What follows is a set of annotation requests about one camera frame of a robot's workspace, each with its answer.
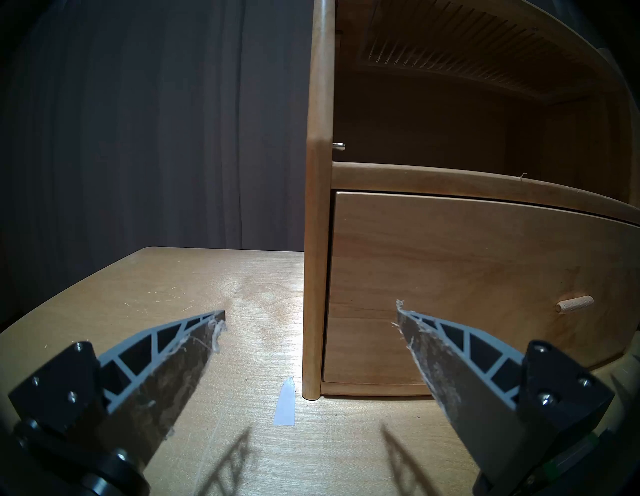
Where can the wooden cabinet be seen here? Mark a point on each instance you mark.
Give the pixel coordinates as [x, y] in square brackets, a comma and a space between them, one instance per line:
[320, 200]

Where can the grey curtain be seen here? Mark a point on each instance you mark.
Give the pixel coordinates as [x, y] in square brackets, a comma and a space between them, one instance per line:
[150, 125]

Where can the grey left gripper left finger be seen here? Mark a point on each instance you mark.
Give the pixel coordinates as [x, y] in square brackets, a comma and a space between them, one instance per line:
[150, 390]

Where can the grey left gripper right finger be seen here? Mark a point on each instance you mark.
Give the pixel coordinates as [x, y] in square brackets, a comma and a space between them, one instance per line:
[465, 390]

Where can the wooden drawer with knob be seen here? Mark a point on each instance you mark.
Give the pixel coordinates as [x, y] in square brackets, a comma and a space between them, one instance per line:
[450, 250]

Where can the short white tape strip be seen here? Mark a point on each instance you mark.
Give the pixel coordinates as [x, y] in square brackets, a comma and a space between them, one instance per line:
[286, 405]

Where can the wooden tambour roll door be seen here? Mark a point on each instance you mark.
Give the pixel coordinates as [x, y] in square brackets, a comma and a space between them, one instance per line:
[450, 55]

